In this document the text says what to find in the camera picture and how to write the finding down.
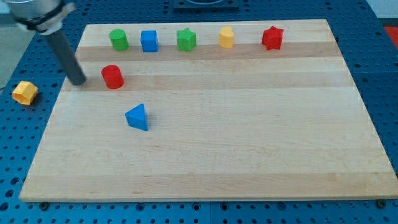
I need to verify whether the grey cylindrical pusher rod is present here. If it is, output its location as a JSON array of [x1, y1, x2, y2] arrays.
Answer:
[[44, 30, 86, 86]]

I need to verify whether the red cylinder block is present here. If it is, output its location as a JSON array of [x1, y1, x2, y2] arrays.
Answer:
[[101, 65, 124, 89]]

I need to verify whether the yellow heart block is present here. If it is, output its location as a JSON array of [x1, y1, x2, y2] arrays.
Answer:
[[219, 26, 234, 49]]

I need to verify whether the green cylinder block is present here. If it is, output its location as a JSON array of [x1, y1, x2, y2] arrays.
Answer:
[[109, 29, 129, 51]]

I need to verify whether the yellow hexagon block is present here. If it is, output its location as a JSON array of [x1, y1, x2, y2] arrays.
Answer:
[[12, 81, 38, 105]]

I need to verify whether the blue cube block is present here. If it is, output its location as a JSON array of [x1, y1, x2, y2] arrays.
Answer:
[[141, 30, 159, 52]]

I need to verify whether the blue triangle block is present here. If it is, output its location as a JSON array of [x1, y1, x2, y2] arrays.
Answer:
[[125, 103, 149, 131]]

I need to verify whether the green star block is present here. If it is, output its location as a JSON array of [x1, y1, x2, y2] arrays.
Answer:
[[177, 28, 197, 52]]

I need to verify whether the light wooden board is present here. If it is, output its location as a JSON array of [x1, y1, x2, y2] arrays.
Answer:
[[20, 19, 397, 203]]

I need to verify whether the red star block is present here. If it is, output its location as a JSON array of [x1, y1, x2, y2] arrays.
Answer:
[[261, 26, 284, 50]]

